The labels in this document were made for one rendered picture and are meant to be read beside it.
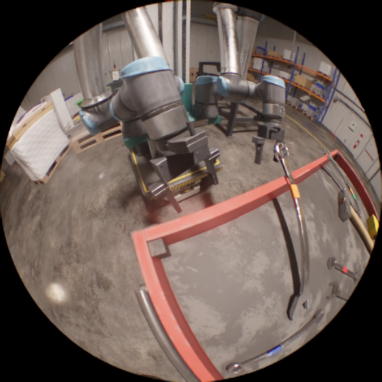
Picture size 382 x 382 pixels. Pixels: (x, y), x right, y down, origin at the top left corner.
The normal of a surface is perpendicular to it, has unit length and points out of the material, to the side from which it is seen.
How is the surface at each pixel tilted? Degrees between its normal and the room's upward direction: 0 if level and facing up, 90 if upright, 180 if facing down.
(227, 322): 0
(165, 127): 73
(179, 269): 0
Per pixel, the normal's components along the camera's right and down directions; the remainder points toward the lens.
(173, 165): 0.54, 0.39
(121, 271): 0.01, -0.57
